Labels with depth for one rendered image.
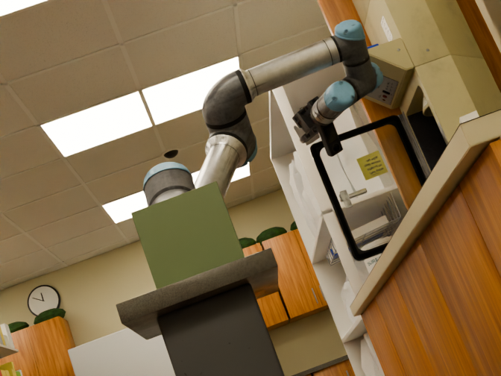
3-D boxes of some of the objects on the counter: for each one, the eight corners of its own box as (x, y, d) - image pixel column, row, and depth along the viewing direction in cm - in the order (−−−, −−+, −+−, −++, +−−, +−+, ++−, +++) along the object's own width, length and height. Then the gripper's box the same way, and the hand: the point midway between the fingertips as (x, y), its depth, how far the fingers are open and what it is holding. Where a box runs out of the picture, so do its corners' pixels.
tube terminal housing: (534, 215, 267) (434, 2, 287) (567, 186, 236) (453, -49, 256) (458, 242, 265) (363, 27, 286) (483, 217, 234) (374, -23, 254)
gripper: (324, 90, 250) (301, 116, 270) (301, 106, 247) (279, 130, 267) (342, 114, 250) (317, 138, 270) (319, 130, 247) (295, 153, 266)
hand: (305, 140), depth 267 cm, fingers closed
